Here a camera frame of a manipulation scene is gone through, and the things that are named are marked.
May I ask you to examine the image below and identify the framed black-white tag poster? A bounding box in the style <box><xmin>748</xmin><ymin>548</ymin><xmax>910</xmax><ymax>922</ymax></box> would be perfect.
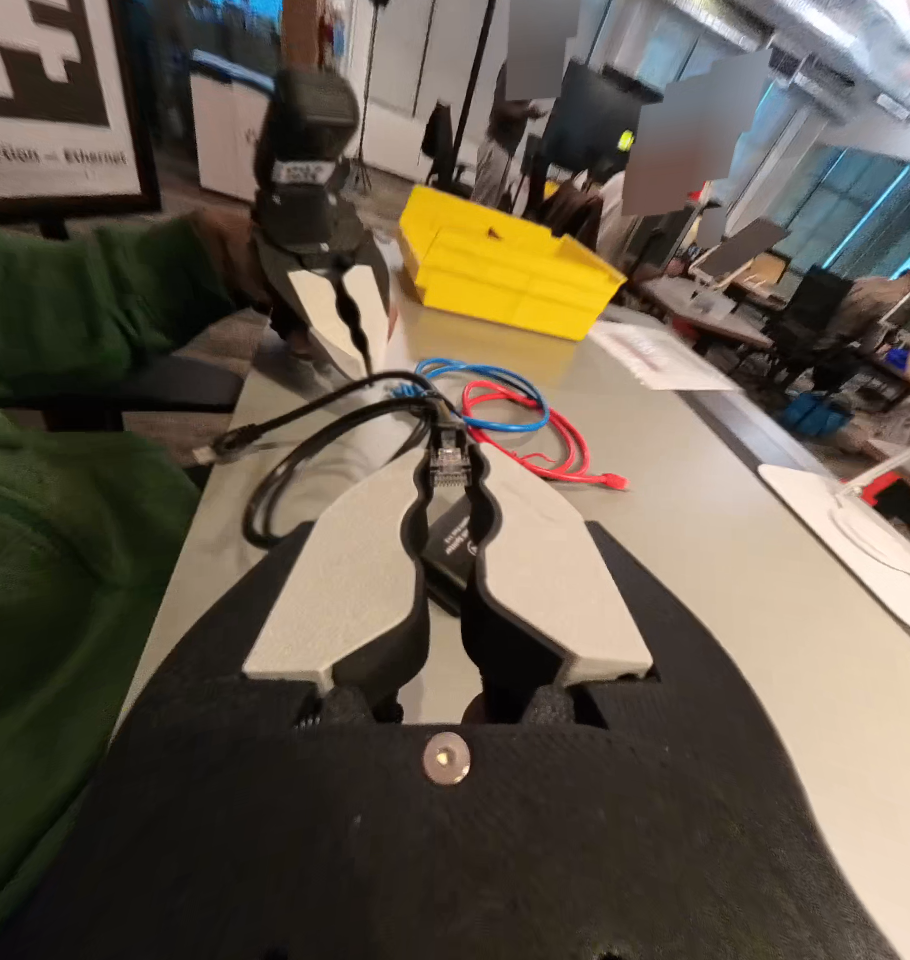
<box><xmin>0</xmin><ymin>0</ymin><xmax>163</xmax><ymax>220</ymax></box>

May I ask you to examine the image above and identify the person's green clothing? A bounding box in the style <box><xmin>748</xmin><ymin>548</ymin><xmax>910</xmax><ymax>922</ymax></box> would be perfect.
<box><xmin>0</xmin><ymin>388</ymin><xmax>203</xmax><ymax>935</ymax></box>

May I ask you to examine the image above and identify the yellow plastic bin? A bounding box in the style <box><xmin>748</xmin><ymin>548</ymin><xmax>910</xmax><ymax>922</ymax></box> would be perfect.
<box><xmin>395</xmin><ymin>184</ymin><xmax>628</xmax><ymax>343</ymax></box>

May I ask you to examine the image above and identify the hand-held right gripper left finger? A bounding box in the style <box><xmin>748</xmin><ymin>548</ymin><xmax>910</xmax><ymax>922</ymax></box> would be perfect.
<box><xmin>242</xmin><ymin>447</ymin><xmax>432</xmax><ymax>693</ymax></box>

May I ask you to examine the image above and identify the white mat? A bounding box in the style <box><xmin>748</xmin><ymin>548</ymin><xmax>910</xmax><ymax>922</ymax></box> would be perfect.
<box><xmin>758</xmin><ymin>460</ymin><xmax>910</xmax><ymax>640</ymax></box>

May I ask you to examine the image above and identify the red ethernet cable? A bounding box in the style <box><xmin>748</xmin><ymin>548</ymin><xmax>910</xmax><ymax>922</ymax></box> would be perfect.
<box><xmin>461</xmin><ymin>380</ymin><xmax>630</xmax><ymax>493</ymax></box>

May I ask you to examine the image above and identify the black monitor screen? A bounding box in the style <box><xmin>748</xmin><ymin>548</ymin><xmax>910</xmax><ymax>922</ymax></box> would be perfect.
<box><xmin>540</xmin><ymin>60</ymin><xmax>663</xmax><ymax>183</ymax></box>

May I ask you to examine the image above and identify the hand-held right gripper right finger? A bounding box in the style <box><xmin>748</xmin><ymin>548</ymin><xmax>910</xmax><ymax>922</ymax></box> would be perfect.
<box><xmin>461</xmin><ymin>441</ymin><xmax>655</xmax><ymax>689</ymax></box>

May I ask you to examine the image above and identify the printed paper sheet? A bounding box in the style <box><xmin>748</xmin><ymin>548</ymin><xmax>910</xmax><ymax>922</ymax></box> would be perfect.
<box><xmin>589</xmin><ymin>320</ymin><xmax>739</xmax><ymax>393</ymax></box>

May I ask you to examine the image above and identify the white cabinet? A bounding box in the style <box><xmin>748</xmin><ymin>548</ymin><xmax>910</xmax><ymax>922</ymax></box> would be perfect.
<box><xmin>190</xmin><ymin>51</ymin><xmax>278</xmax><ymax>205</ymax></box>

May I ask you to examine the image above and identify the brown work table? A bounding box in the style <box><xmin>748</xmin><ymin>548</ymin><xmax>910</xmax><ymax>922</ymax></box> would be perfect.
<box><xmin>638</xmin><ymin>276</ymin><xmax>776</xmax><ymax>355</ymax></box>

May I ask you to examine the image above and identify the person's left forearm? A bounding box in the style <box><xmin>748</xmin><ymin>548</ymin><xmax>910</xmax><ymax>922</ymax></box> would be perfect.
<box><xmin>0</xmin><ymin>217</ymin><xmax>235</xmax><ymax>402</ymax></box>

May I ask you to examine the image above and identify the black office chair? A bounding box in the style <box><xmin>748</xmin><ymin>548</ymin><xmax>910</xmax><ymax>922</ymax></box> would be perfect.
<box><xmin>768</xmin><ymin>265</ymin><xmax>855</xmax><ymax>378</ymax></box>

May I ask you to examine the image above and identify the black adapter box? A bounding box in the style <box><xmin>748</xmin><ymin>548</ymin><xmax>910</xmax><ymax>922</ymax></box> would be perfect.
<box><xmin>422</xmin><ymin>493</ymin><xmax>496</xmax><ymax>613</ymax></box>

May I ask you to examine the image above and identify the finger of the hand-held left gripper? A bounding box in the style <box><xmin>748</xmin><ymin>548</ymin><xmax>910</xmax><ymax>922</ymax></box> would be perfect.
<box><xmin>341</xmin><ymin>265</ymin><xmax>390</xmax><ymax>363</ymax></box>
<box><xmin>285</xmin><ymin>268</ymin><xmax>374</xmax><ymax>378</ymax></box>

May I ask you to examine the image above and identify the wooden post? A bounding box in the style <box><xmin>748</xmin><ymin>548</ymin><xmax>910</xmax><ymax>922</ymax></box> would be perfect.
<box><xmin>280</xmin><ymin>0</ymin><xmax>330</xmax><ymax>73</ymax></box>

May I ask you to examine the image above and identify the black ethernet cable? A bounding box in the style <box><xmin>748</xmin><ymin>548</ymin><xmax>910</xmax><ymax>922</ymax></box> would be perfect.
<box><xmin>191</xmin><ymin>370</ymin><xmax>476</xmax><ymax>551</ymax></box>

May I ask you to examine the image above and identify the blue ethernet cable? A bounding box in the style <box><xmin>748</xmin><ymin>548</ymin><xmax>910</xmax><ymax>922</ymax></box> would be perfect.
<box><xmin>385</xmin><ymin>357</ymin><xmax>551</xmax><ymax>435</ymax></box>

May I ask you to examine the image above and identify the person's left hand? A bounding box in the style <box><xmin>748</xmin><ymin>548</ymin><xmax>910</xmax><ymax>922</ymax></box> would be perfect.
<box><xmin>194</xmin><ymin>210</ymin><xmax>275</xmax><ymax>310</ymax></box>

